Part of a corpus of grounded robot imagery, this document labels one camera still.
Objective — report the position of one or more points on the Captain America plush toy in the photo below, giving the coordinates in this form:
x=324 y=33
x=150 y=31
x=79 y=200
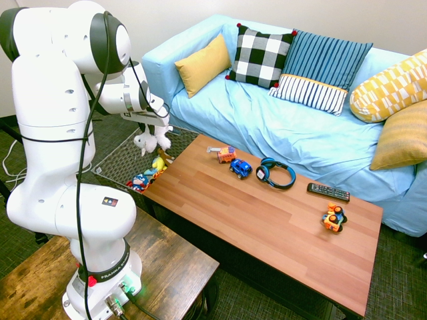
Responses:
x=138 y=181

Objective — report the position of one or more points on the dark woven wicker basket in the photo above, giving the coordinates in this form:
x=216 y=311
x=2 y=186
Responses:
x=116 y=160

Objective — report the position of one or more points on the orange toy truck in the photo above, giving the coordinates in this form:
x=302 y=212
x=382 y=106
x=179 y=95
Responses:
x=227 y=154

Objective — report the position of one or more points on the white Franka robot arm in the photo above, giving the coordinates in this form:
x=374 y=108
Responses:
x=50 y=133

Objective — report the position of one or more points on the white stuffed animal toy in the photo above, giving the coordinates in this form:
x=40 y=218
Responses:
x=151 y=140

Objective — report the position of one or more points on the brown plush toy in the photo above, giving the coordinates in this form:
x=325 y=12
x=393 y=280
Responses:
x=164 y=155

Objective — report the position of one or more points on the yellow ribbed pillow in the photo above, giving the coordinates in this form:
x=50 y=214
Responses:
x=403 y=136

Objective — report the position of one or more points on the rustic wooden stand table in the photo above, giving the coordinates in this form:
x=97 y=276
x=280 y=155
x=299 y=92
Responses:
x=173 y=260

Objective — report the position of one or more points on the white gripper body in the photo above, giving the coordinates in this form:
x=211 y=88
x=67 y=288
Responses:
x=146 y=118

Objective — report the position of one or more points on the yellow plush toy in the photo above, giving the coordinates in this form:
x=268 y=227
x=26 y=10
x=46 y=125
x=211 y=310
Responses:
x=158 y=164

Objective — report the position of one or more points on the black white checkered pillow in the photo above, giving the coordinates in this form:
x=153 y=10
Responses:
x=258 y=55

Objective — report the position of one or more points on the black remote control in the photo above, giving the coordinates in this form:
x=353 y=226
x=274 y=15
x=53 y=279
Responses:
x=328 y=192

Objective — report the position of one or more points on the light blue sofa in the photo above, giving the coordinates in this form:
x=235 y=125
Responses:
x=283 y=133

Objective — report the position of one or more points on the plain yellow pillow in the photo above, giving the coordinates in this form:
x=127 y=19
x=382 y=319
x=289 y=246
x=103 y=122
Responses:
x=203 y=65

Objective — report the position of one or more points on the blue black headphones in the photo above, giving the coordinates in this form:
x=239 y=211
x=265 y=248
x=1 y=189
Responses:
x=287 y=173

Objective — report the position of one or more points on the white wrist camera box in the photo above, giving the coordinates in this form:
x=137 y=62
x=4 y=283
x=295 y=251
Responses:
x=156 y=103

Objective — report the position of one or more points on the blue toy car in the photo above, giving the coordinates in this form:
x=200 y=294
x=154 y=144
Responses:
x=241 y=168

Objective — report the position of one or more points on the blue striped pillow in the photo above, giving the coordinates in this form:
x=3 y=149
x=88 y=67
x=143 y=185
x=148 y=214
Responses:
x=323 y=60

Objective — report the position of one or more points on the yellow white patterned pillow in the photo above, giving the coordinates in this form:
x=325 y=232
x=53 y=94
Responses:
x=387 y=93

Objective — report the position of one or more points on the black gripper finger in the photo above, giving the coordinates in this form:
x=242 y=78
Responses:
x=143 y=128

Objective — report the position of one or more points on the orange toy vehicle black wheels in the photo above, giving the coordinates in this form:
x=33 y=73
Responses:
x=333 y=218

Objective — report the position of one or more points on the wooden coffee table black frame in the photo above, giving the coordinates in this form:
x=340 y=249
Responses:
x=267 y=226

